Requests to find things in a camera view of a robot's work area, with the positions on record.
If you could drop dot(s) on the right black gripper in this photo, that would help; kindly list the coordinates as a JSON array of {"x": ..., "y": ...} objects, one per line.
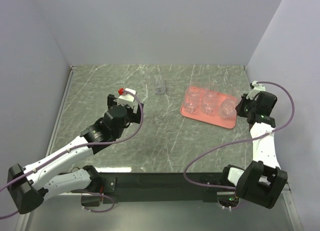
[{"x": 240, "y": 107}]

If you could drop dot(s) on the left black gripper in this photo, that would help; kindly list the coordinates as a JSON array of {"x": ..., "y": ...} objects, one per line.
[{"x": 134, "y": 117}]

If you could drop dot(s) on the clear square glass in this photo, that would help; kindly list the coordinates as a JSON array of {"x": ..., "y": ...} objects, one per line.
[{"x": 189, "y": 106}]

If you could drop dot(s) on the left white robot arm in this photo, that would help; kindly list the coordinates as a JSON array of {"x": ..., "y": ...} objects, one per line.
[{"x": 29, "y": 186}]

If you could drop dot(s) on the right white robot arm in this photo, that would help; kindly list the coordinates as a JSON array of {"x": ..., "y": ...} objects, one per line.
[{"x": 263, "y": 180}]

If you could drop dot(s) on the pink plastic tray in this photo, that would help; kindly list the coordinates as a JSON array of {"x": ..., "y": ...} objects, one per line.
[{"x": 213, "y": 118}]

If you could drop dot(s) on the tall clear glass far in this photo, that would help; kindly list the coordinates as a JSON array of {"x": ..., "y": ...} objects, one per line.
[{"x": 159, "y": 85}]

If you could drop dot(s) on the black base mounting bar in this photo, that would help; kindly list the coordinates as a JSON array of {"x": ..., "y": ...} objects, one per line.
[{"x": 153, "y": 187}]

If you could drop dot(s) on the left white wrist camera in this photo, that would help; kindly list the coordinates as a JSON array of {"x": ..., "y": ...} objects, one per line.
[{"x": 126, "y": 99}]

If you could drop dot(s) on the aluminium rail frame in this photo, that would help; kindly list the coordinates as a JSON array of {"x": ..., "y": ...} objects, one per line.
[{"x": 23, "y": 219}]

